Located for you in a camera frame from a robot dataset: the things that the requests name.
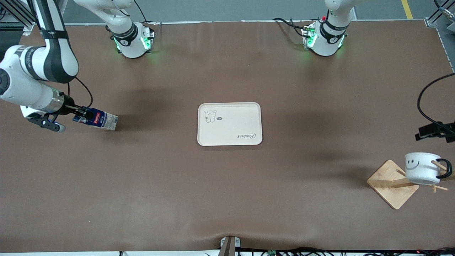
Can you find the aluminium frame profile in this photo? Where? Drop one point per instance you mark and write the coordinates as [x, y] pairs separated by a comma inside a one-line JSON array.
[[14, 10], [435, 17]]

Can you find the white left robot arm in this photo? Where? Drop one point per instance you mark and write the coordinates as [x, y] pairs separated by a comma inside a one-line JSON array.
[[328, 39]]

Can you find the cream rectangular tray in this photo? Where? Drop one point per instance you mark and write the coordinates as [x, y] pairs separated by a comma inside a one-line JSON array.
[[231, 124]]

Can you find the brown table cover mat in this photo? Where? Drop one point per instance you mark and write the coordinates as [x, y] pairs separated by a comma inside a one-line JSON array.
[[142, 177]]

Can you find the wooden cup rack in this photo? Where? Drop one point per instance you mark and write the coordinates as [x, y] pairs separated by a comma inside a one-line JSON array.
[[389, 185]]

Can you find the blue white milk carton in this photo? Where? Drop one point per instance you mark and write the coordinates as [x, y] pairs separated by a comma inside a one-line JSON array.
[[105, 121]]

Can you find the metal table edge bracket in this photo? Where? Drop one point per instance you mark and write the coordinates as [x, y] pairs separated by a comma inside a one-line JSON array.
[[229, 245]]

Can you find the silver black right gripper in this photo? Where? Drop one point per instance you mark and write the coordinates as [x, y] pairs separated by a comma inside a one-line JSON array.
[[68, 107]]

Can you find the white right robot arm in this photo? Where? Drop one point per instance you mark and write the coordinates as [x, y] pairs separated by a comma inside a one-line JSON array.
[[42, 64]]

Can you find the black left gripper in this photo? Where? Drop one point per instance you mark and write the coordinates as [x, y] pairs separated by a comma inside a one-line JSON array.
[[434, 131]]

